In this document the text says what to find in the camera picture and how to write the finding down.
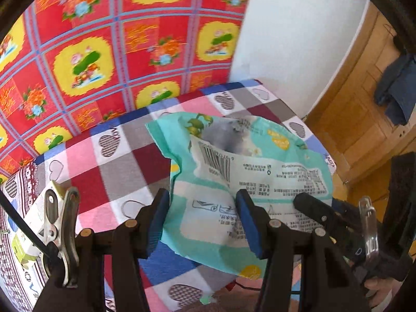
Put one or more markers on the green and white cardboard box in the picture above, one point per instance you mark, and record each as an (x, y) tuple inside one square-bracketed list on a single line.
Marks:
[(32, 214)]

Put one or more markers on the dark blue hanging clothing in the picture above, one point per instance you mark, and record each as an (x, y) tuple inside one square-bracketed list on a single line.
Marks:
[(398, 87)]

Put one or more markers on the wooden door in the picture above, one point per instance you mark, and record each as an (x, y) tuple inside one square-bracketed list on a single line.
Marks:
[(357, 104)]

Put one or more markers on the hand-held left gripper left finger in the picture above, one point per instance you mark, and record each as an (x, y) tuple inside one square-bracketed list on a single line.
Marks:
[(159, 224)]

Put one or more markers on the metal spring clamp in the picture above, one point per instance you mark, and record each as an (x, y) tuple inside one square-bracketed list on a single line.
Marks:
[(60, 227), (369, 227)]

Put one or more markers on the teal wet wipes wrapper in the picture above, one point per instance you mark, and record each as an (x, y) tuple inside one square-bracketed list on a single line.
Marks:
[(211, 156)]

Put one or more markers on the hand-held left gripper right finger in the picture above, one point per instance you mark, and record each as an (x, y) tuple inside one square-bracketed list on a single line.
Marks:
[(250, 224)]

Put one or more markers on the red floral plastic sheet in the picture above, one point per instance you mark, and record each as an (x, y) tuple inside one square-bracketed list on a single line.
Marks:
[(97, 39)]

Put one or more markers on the plaid heart-print bedsheet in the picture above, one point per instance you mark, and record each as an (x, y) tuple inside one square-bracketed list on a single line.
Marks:
[(107, 175)]

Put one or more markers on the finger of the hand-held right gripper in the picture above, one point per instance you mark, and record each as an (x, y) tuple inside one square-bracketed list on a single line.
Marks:
[(317, 208)]

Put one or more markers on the person's right hand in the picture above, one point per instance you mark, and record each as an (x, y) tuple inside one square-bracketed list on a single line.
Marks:
[(382, 291)]

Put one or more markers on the person's fleece-clad leg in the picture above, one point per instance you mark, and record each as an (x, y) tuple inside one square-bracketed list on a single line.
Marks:
[(234, 307)]

